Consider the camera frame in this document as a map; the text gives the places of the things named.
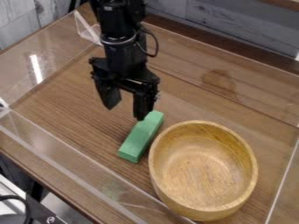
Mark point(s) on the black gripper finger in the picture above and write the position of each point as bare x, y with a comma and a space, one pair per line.
145, 99
109, 92

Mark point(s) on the black metal mount plate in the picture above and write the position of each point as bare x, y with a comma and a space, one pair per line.
41, 213

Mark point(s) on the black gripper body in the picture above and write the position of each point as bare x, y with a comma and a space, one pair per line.
125, 63

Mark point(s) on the clear acrylic tray wall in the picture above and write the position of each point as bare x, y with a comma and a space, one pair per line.
65, 144

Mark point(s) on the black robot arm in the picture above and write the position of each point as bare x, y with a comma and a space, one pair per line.
119, 17

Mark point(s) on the brown wooden bowl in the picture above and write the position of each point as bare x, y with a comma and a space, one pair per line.
204, 170

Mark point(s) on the clear acrylic corner bracket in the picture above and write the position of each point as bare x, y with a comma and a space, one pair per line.
89, 32

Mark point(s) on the green rectangular block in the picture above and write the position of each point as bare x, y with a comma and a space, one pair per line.
141, 136

